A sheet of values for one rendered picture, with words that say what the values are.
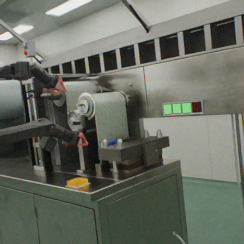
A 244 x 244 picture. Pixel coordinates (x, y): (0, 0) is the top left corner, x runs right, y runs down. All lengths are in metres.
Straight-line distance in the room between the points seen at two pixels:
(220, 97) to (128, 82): 0.59
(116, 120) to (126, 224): 0.58
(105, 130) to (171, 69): 0.48
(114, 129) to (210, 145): 2.72
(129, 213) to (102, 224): 0.17
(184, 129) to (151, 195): 2.95
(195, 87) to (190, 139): 2.87
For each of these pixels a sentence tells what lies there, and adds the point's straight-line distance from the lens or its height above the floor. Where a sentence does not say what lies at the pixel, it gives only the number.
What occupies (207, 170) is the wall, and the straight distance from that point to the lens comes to 4.45.
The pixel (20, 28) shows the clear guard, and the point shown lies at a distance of 2.46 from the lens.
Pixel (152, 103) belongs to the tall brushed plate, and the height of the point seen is 1.22.
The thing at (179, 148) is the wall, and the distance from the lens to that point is 4.60.
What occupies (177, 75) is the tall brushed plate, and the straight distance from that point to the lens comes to 1.69.
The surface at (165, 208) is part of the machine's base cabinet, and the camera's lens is 1.72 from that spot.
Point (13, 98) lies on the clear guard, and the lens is 2.57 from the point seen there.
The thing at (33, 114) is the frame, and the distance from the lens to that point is 1.95.
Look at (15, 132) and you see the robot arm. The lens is 1.33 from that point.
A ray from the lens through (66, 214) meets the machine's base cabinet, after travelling 1.56.
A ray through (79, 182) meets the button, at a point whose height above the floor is 0.92.
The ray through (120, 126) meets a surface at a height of 1.12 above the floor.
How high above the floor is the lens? 1.27
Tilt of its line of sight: 4 degrees down
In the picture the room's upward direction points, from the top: 6 degrees counter-clockwise
